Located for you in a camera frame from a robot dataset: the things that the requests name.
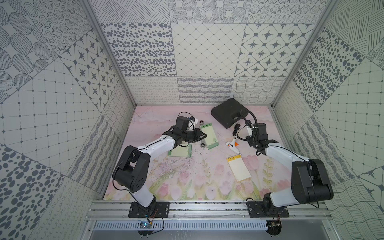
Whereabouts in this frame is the torn green memo page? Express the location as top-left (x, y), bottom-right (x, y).
top-left (201, 123), bottom-right (219, 150)

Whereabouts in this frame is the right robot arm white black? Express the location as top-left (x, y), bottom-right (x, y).
top-left (237, 127), bottom-right (334, 212)

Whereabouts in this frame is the yellow memo pad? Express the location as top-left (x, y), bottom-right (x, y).
top-left (227, 155), bottom-right (252, 182)

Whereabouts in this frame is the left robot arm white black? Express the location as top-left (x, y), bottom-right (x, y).
top-left (112, 127), bottom-right (207, 208)

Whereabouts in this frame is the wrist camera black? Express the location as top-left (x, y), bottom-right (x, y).
top-left (175, 116), bottom-right (195, 131)
top-left (255, 123), bottom-right (268, 141)

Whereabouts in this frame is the white orange glue gun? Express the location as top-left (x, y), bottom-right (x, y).
top-left (226, 136), bottom-right (241, 156)

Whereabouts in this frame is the black plastic tool case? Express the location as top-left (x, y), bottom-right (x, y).
top-left (211, 98), bottom-right (248, 129)

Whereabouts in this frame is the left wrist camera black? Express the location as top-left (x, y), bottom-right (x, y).
top-left (175, 116), bottom-right (195, 131)

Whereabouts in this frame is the silver ratchet wrench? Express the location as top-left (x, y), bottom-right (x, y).
top-left (200, 120), bottom-right (206, 148)

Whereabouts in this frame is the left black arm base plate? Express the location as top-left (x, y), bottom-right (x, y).
top-left (128, 202), bottom-right (170, 219)

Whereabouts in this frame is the green memo pad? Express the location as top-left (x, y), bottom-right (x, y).
top-left (168, 145), bottom-right (192, 158)

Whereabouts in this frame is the aluminium rail frame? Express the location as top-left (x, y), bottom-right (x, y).
top-left (85, 200), bottom-right (332, 220)

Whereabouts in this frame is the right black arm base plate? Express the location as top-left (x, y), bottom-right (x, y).
top-left (246, 201), bottom-right (290, 218)

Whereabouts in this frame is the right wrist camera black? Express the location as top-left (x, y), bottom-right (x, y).
top-left (255, 123), bottom-right (268, 141)

